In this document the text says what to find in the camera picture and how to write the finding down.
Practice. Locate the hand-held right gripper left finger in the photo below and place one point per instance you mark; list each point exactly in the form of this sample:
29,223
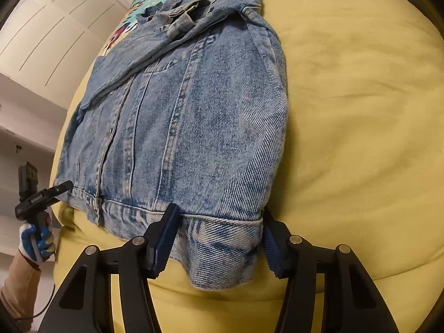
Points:
166,239

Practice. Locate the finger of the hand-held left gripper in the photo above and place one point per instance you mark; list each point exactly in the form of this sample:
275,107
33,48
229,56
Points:
55,190

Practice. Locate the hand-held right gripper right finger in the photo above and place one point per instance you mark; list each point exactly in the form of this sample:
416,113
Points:
274,249

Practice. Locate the blue denim jacket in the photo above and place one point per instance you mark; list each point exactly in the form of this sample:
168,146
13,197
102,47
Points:
194,128

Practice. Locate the person's left forearm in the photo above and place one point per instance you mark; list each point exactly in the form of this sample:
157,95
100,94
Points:
17,284

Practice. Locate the person's left hand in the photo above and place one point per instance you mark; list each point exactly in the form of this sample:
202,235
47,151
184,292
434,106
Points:
36,242

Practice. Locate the white shelf unit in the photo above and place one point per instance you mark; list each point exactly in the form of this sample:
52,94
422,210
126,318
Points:
20,138

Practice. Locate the yellow printed blanket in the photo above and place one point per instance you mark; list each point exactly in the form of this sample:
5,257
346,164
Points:
347,145

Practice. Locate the white wardrobe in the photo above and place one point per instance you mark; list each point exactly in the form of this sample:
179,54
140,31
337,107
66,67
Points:
45,41

